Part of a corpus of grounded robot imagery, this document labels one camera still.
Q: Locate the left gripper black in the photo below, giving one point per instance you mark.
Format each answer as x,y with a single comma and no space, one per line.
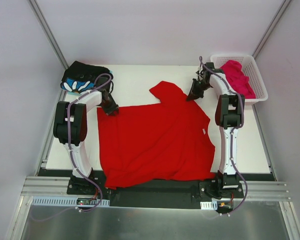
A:
110,106

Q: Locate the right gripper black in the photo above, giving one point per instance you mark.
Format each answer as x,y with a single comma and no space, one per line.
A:
196,87

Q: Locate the red t shirt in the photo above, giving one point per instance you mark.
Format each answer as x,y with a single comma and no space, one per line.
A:
163,141

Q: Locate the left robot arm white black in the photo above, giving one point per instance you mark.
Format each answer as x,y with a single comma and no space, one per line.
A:
70,125

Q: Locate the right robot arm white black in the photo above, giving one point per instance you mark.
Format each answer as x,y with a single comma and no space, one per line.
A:
229,117

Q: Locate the crumpled magenta t shirt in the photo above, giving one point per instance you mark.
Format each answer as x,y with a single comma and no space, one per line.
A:
237,79

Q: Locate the folded black flower t shirt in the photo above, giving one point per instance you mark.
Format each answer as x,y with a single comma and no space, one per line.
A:
78,66

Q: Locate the white plastic basket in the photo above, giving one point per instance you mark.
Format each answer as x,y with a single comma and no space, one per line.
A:
249,69

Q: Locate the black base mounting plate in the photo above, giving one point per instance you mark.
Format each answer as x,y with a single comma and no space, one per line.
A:
167,194

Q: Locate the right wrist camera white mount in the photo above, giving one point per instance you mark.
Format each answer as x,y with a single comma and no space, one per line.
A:
200,71

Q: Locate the right aluminium corner post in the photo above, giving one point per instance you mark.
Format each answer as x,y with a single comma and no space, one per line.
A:
284,6

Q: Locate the aluminium corner post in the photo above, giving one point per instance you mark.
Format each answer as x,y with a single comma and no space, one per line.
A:
48,32
284,6

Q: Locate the aluminium front frame rail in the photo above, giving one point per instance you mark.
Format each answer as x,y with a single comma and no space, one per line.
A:
276,191

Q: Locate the right white cable duct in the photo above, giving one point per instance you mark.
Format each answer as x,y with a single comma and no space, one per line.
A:
209,205

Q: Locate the white cable duct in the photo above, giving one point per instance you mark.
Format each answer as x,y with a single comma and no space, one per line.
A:
209,205
57,201

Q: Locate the left white cable duct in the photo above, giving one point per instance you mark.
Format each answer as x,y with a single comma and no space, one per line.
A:
57,201

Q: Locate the left aluminium corner post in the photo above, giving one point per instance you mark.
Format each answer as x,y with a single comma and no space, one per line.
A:
48,32

